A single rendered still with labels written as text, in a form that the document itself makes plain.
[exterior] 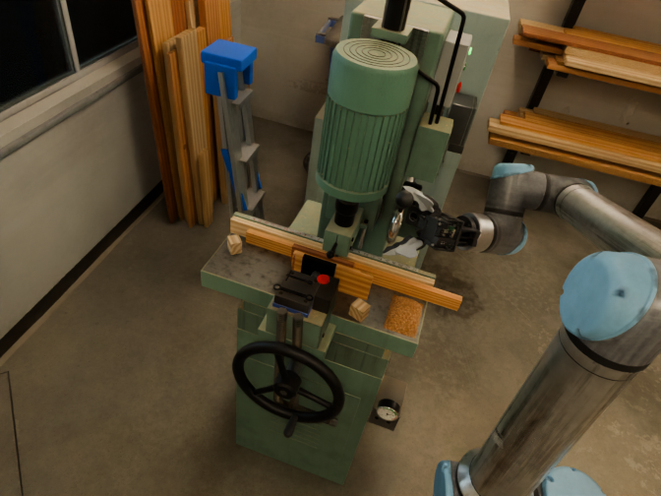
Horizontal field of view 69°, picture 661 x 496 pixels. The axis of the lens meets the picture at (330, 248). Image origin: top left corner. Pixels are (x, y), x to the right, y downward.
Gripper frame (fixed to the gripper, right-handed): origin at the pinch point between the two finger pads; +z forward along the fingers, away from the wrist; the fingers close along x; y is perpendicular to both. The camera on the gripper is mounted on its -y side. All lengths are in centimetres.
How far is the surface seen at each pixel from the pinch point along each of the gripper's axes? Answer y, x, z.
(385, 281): -16.6, 22.1, -17.3
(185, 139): -170, 18, 9
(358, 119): -5.6, -18.2, 10.6
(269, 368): -33, 60, 2
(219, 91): -105, -12, 13
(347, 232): -18.3, 9.7, -2.4
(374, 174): -7.8, -7.6, 1.8
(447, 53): -20.8, -37.7, -17.9
